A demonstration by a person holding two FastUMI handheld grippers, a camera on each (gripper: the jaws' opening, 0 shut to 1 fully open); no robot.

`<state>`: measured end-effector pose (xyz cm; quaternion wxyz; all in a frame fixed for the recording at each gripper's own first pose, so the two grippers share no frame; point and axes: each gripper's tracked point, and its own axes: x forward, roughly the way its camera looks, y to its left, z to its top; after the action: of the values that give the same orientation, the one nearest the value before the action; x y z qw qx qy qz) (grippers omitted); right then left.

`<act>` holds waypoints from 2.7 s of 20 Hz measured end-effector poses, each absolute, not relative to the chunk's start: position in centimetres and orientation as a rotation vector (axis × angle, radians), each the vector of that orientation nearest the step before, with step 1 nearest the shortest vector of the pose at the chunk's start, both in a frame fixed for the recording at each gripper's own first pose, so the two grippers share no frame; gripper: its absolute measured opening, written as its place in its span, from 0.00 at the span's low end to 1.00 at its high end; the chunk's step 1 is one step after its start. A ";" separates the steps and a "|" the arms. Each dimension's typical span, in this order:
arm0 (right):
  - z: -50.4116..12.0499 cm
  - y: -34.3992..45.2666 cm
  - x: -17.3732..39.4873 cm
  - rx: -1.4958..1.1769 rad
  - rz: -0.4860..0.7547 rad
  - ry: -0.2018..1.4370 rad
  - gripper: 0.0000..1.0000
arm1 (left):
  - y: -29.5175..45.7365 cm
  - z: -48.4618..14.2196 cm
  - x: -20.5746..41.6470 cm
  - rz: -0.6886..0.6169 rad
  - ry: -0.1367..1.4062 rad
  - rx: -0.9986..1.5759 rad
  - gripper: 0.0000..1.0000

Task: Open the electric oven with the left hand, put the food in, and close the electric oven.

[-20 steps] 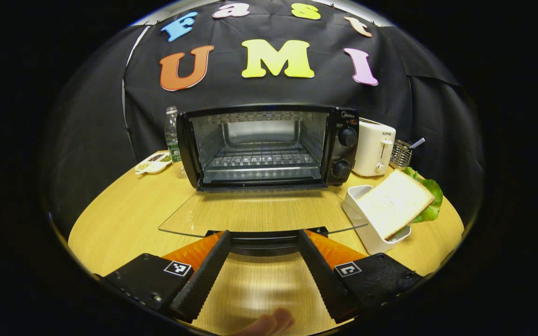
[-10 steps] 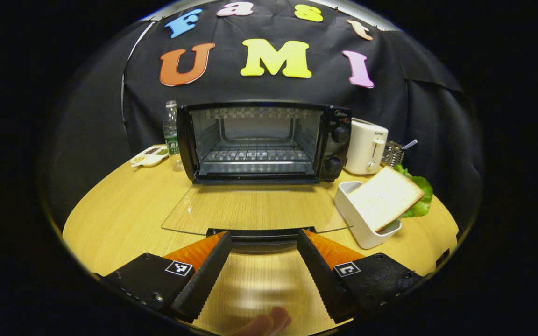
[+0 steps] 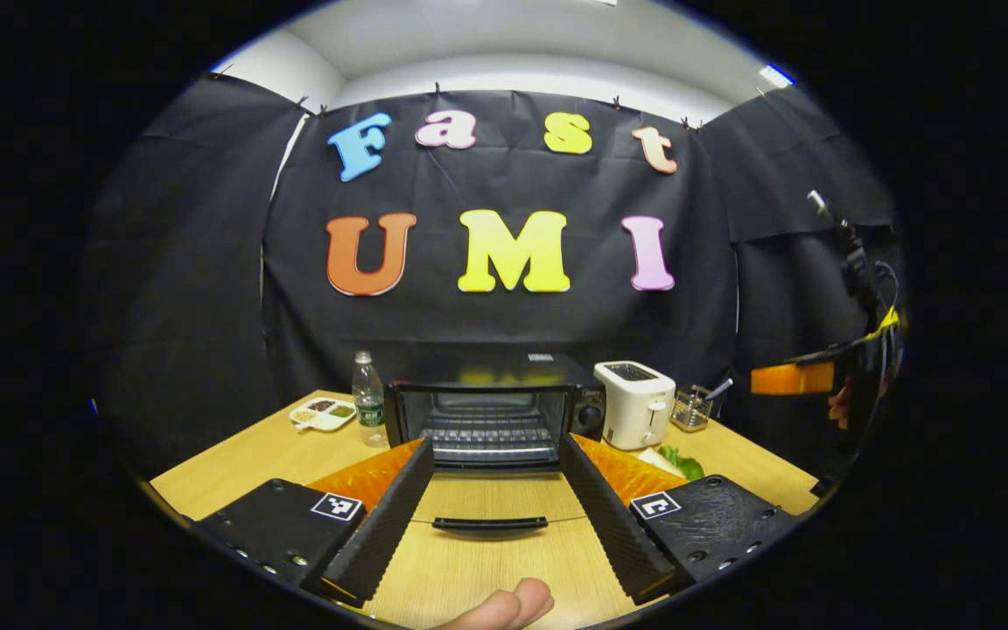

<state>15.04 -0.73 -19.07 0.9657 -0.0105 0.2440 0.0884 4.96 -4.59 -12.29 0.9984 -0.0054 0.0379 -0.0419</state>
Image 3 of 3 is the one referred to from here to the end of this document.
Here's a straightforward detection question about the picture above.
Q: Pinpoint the white toaster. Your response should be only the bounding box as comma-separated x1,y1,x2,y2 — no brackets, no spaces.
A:
594,360,676,452

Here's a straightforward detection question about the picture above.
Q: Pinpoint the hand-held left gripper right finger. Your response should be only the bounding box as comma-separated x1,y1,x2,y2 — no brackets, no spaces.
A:
559,433,807,606

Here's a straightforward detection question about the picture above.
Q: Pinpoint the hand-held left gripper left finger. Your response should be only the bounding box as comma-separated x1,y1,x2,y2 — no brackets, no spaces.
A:
193,437,435,609

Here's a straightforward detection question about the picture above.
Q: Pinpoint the black electric oven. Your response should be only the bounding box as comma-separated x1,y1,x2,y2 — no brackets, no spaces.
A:
384,353,607,536

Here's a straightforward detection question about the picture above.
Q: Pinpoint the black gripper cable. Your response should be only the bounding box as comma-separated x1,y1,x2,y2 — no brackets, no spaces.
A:
806,188,900,333

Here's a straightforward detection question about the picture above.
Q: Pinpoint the clear utensil holder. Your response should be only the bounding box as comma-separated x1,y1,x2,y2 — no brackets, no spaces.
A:
670,378,734,433

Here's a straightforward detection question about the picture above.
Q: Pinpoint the black backdrop cloth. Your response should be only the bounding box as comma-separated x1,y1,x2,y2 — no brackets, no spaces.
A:
88,74,903,482

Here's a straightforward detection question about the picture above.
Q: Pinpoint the clear water bottle green label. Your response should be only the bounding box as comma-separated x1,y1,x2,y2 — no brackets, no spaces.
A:
352,351,389,448

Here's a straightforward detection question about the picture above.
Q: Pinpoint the white divided seasoning dish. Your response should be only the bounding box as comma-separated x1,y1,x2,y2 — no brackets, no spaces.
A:
290,397,357,433

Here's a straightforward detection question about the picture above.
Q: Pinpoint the sandwich with lettuce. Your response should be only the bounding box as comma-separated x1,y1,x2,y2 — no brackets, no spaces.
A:
640,444,706,482

